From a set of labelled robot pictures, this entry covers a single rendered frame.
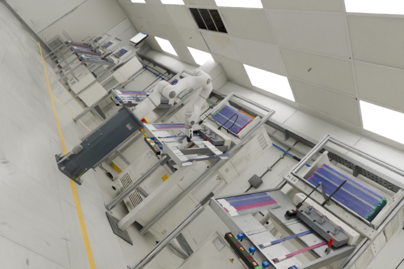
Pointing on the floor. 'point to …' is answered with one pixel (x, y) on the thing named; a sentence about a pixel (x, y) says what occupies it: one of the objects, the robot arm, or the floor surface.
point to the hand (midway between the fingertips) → (188, 140)
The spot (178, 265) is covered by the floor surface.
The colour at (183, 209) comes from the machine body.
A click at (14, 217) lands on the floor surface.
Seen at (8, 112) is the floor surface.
